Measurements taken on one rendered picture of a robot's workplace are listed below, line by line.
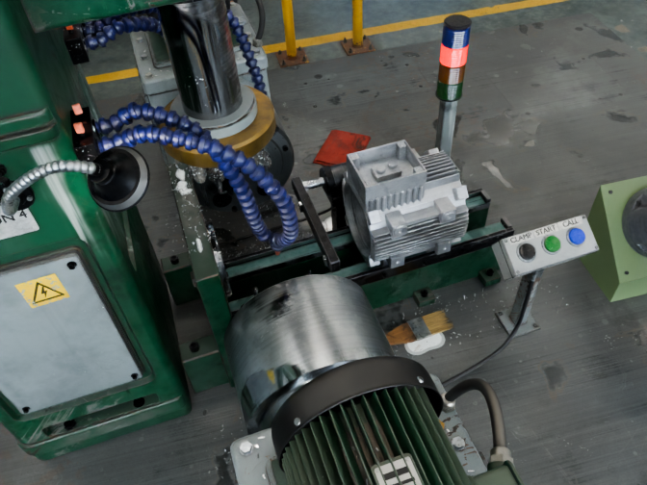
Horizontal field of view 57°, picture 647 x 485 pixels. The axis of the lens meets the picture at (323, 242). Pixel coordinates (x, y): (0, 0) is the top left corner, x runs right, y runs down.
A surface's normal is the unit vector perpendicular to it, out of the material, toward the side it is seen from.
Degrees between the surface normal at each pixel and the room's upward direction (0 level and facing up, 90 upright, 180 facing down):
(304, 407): 35
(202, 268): 0
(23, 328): 90
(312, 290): 13
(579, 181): 0
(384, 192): 90
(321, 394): 23
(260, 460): 0
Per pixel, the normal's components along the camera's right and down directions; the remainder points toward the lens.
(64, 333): 0.32, 0.69
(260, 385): -0.72, -0.26
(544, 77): -0.05, -0.67
